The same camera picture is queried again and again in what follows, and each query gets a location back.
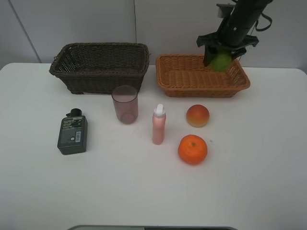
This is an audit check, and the dark brown wicker basket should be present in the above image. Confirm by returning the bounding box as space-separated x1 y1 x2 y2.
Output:
49 43 150 94

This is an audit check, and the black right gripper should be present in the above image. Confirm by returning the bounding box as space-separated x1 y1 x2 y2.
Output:
196 32 259 67

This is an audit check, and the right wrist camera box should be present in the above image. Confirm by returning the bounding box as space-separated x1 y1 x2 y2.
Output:
216 3 235 18

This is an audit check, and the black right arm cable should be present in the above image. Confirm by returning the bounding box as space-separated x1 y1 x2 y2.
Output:
254 11 273 32

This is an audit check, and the green lime fruit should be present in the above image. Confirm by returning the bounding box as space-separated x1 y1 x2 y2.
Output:
209 52 232 72

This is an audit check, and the pink spray bottle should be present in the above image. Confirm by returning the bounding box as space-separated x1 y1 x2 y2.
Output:
152 104 166 145

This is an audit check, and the translucent pink plastic cup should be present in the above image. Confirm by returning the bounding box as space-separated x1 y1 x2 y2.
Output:
111 85 138 125

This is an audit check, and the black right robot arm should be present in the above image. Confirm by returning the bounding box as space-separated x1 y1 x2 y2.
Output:
196 0 272 66

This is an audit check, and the orange mandarin fruit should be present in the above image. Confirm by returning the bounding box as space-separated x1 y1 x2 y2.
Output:
177 135 208 165

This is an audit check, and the red yellow peach fruit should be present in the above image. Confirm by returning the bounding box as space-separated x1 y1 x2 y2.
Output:
186 104 210 128

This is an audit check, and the orange wicker basket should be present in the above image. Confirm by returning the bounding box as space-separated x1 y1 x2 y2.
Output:
155 54 250 98

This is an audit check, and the dark green bottle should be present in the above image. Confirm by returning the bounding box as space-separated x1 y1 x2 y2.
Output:
57 108 88 155

